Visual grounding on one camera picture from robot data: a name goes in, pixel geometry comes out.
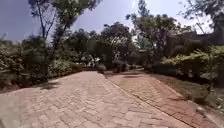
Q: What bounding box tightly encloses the tall thin-trunked tree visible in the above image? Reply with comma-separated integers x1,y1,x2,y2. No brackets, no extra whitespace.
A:
27,0,102,82

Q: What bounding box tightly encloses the red brick path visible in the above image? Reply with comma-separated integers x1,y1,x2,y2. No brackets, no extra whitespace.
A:
0,70,195,128

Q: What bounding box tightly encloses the dark building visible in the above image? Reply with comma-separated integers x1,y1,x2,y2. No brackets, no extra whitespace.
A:
186,19,224,48

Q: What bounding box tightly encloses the row of trees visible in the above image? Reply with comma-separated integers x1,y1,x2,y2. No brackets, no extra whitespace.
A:
66,0,202,73

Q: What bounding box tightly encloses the round dark bush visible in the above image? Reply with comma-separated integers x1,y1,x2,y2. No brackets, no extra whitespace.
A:
112,59,130,74

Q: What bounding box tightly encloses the tree with sparse crown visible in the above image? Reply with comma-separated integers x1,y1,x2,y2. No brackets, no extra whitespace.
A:
179,0,224,25

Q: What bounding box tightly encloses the trimmed green hedge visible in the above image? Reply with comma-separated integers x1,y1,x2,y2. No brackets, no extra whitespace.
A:
151,44,224,90

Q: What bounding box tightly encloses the row of leafy bushes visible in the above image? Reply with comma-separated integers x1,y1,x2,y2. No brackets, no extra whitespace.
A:
0,39,85,89

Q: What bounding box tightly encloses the darker red brick strip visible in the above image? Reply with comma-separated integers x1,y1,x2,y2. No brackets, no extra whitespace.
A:
104,72,220,128

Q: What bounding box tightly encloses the grass and earth verge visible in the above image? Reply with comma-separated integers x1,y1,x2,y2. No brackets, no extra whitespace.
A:
149,73,224,118

